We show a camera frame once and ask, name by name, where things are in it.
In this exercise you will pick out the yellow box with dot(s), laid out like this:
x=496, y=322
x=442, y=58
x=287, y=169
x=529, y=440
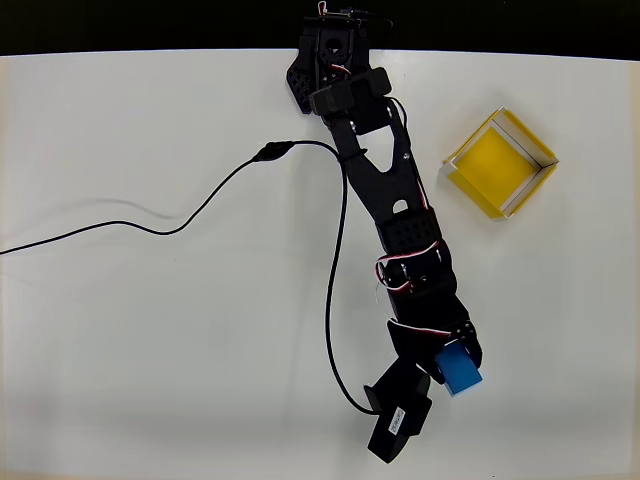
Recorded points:
x=492, y=165

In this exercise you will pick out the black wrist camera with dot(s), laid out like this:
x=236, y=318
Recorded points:
x=395, y=425

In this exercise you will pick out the blue rectangular block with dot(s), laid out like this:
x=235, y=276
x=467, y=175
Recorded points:
x=462, y=375

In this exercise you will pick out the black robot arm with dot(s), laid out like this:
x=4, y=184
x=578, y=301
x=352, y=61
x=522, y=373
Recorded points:
x=385, y=185

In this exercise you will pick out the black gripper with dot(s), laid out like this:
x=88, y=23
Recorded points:
x=434, y=345

